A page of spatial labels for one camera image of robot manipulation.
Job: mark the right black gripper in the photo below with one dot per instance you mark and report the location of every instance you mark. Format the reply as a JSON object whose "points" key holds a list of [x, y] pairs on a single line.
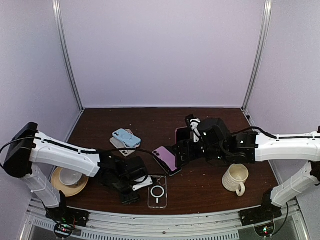
{"points": [[186, 148]]}

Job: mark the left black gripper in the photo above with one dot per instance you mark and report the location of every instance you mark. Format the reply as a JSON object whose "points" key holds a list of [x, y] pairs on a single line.
{"points": [[127, 199]]}

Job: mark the purple phone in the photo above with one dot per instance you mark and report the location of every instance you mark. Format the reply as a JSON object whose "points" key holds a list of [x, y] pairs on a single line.
{"points": [[183, 134], [155, 152]]}

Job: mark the clear magsafe phone case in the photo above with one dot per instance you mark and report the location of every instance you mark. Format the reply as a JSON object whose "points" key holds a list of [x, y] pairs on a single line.
{"points": [[157, 192]]}

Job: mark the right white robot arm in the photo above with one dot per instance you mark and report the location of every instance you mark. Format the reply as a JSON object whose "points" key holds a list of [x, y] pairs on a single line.
{"points": [[213, 140]]}

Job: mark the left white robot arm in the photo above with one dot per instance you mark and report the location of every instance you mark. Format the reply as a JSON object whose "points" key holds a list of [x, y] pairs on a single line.
{"points": [[30, 147]]}

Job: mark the bottom dark phone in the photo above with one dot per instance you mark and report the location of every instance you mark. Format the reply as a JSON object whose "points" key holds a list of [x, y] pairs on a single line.
{"points": [[168, 161]]}

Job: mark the light blue phone case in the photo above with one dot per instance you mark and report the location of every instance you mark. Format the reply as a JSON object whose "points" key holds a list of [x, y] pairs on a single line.
{"points": [[120, 134]]}

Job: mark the pinkish beige phone case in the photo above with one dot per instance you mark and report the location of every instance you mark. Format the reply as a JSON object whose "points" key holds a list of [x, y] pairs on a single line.
{"points": [[131, 140]]}

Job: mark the tan saucer plate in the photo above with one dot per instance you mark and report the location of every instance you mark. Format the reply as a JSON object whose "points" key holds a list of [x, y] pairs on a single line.
{"points": [[69, 191]]}

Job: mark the cream ribbed mug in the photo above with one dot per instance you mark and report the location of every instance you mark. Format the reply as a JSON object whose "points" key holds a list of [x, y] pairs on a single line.
{"points": [[235, 178]]}

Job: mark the white bowl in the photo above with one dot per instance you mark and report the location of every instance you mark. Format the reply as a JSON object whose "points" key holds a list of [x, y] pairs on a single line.
{"points": [[69, 177]]}

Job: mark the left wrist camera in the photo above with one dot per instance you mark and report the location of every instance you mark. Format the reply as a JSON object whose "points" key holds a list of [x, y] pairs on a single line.
{"points": [[142, 183]]}

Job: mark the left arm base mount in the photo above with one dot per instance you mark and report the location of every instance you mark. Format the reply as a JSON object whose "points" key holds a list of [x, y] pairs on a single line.
{"points": [[67, 221]]}

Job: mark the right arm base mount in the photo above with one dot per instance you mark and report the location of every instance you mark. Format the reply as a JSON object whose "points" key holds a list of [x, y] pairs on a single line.
{"points": [[262, 220]]}

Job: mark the right aluminium corner post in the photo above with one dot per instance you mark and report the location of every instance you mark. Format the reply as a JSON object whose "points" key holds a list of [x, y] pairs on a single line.
{"points": [[264, 30]]}

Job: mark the aluminium corner post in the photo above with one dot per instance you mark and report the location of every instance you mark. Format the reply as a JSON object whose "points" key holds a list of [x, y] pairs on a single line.
{"points": [[66, 57], [264, 30]]}

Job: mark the left aluminium corner post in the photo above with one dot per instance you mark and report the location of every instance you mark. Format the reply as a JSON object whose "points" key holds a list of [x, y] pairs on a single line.
{"points": [[66, 57]]}

